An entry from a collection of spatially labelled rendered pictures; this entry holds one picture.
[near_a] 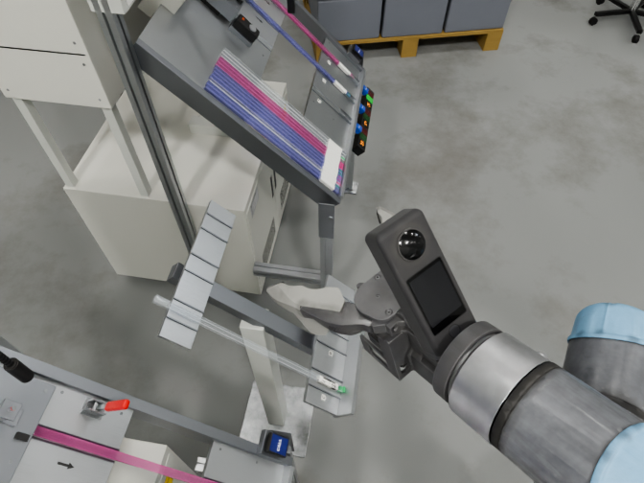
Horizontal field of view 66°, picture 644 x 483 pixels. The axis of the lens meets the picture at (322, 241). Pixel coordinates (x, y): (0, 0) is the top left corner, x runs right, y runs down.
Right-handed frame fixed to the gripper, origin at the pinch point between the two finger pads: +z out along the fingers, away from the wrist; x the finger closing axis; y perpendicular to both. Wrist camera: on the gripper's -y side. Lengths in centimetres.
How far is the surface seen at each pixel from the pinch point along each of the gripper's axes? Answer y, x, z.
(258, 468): 65, -22, 24
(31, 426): 23, -42, 29
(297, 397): 130, 0, 76
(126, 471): 70, -47, 50
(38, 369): 22, -39, 39
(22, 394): 19, -41, 32
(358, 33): 80, 165, 215
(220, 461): 57, -26, 26
